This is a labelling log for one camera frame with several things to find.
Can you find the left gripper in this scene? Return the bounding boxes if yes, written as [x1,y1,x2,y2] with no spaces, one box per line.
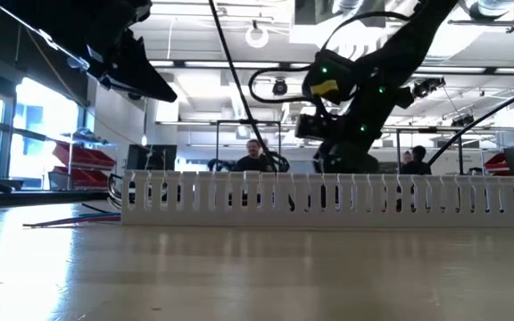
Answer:
[85,0,178,104]

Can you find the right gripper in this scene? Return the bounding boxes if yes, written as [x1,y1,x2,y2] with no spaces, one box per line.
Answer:
[294,57,415,175]

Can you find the white duct cover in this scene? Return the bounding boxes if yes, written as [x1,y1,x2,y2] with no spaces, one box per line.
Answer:
[0,2,92,71]

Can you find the white slotted cable duct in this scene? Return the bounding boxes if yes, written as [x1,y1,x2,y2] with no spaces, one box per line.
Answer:
[120,169,514,229]

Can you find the black monitor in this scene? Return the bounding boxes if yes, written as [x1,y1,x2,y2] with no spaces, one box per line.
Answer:
[126,144,178,172]

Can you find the grey shelf rack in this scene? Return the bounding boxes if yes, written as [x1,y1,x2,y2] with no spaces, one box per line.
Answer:
[46,128,120,192]

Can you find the red storage bin row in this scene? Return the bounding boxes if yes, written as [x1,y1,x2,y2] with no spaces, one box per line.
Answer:
[51,142,118,169]
[50,167,112,189]

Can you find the clear safety glasses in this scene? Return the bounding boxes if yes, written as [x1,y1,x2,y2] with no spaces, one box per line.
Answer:
[107,172,125,210]

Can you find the small red storage bin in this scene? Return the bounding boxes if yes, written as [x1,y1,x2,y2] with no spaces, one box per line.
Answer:
[483,152,508,177]

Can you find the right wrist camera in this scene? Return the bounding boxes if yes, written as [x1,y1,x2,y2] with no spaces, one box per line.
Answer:
[303,48,357,107]

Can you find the black ceiling camera rig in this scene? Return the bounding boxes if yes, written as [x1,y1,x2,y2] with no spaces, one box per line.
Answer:
[410,77,447,100]

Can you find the white ring ceiling fixture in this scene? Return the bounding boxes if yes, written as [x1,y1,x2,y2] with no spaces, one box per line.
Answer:
[245,24,270,49]

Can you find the black aluminium table frame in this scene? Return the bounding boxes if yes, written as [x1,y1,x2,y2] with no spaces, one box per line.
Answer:
[0,172,111,209]

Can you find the silver ventilation duct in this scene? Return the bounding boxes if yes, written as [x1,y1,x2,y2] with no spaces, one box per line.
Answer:
[417,0,514,68]

